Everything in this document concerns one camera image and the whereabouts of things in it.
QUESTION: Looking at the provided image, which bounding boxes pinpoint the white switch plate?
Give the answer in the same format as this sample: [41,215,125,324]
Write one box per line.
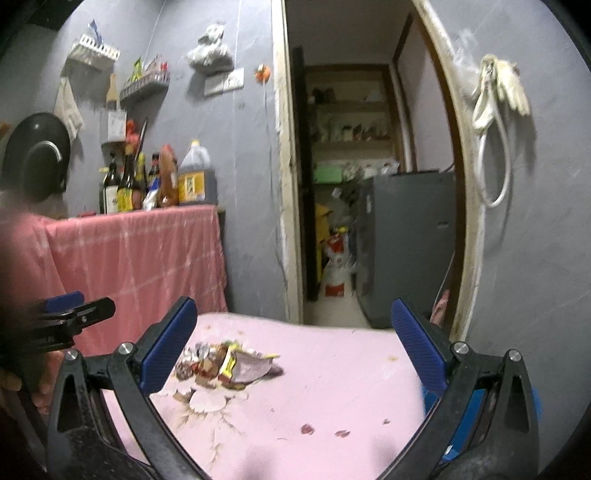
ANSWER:
[203,68,246,97]

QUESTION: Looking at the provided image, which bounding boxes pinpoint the white hanging cloth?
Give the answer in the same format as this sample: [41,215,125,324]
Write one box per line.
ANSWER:
[53,76,85,140]

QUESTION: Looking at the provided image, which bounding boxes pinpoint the white hose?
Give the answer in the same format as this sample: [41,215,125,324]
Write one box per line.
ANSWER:
[477,117,514,209]

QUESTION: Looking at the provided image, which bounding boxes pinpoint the white wall box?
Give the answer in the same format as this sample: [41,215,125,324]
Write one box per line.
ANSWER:
[100,108,127,145]

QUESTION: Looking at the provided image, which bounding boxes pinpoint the yellow label sauce bottle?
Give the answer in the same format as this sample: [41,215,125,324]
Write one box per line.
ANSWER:
[117,144,143,212]

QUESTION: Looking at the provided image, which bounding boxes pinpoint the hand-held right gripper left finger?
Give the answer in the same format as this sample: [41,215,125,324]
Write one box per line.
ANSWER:
[47,296,208,480]

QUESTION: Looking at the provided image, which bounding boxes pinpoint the person's left hand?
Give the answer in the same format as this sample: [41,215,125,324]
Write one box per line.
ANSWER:
[0,351,60,414]

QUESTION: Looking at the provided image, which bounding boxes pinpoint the large cooking oil jug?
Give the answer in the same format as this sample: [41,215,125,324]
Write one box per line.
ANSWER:
[177,139,218,206]

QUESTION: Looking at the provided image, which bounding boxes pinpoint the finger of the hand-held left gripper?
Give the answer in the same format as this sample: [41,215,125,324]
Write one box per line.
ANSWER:
[28,297,116,330]
[44,291,85,312]

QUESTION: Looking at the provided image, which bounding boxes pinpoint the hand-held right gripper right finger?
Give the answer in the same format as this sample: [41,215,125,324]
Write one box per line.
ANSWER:
[383,298,539,480]

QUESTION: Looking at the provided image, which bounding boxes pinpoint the cream door frame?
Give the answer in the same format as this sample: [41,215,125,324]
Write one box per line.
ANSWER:
[271,0,486,342]

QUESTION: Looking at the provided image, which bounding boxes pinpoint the long wire wall rack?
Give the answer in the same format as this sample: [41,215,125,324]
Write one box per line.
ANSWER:
[119,55,171,110]

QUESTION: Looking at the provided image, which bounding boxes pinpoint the grey refrigerator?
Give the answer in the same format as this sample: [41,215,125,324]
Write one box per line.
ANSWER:
[355,170,459,329]

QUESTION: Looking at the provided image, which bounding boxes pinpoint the green box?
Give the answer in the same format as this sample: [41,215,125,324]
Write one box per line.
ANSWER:
[315,165,345,184]

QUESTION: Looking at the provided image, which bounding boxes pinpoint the red white sack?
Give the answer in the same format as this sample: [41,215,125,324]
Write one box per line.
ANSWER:
[322,226,355,299]

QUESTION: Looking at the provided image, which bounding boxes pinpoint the wooden shelf unit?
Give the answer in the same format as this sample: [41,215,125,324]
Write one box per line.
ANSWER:
[305,65,402,172]

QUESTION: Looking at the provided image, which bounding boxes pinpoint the pink slipper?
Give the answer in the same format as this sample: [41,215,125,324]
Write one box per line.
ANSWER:
[430,290,452,325]

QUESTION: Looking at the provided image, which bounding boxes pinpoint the white rubber gloves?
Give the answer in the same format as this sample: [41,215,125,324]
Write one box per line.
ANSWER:
[471,54,533,131]

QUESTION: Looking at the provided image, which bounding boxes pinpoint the orange plastic bottle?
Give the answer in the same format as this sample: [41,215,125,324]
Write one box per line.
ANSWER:
[156,144,180,208]

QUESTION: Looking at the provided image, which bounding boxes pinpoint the small wire wall rack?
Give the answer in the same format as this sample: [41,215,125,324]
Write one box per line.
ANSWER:
[66,19,122,71]

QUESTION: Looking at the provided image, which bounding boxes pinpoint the grey plastic bag bundle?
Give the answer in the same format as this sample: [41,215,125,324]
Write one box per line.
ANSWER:
[186,21,235,73]

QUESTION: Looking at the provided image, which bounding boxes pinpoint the black wok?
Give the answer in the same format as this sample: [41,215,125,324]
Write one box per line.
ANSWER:
[0,112,73,205]

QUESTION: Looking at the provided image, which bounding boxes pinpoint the pink checkered cloth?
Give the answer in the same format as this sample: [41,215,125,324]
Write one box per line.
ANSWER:
[0,204,229,358]

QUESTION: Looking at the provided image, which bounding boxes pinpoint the yellow bag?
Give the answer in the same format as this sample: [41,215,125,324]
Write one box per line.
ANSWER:
[315,204,334,243]

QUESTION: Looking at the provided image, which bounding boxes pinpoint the pile of snack wrappers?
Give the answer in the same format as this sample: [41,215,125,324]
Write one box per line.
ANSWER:
[174,339,286,394]

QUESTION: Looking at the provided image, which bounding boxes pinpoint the dark glass bottle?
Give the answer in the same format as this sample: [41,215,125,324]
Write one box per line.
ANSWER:
[99,152,121,214]

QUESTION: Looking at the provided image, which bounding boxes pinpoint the pink floral tablecloth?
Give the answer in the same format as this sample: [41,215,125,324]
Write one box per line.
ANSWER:
[99,311,428,480]

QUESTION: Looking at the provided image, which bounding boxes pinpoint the slim dark sauce bottle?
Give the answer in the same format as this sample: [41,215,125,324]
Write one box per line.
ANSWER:
[147,152,162,195]

